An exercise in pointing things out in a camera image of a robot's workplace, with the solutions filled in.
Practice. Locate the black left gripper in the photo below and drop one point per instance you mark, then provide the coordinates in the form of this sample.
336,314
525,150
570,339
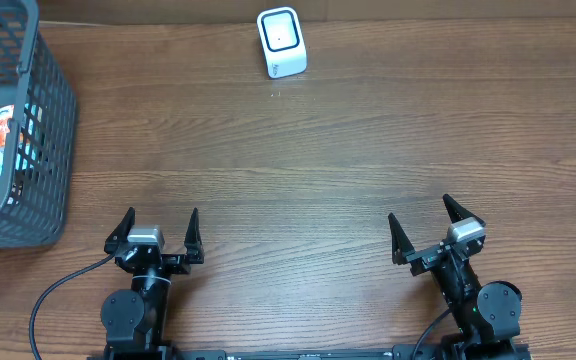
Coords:
169,257

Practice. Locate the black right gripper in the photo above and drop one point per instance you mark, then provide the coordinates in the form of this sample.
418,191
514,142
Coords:
431,254

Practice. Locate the orange small box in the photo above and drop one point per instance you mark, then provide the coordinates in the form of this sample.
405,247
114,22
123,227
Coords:
6,113

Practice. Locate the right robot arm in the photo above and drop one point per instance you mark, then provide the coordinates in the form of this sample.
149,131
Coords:
481,321

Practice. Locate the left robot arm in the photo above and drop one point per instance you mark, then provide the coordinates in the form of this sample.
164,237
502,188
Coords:
134,318

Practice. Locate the white barcode scanner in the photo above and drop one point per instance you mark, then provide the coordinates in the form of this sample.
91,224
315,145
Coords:
282,42

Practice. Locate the grey plastic mesh basket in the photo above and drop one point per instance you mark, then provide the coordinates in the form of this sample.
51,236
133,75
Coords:
38,153

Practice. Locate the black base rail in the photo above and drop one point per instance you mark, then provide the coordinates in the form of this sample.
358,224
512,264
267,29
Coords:
308,355

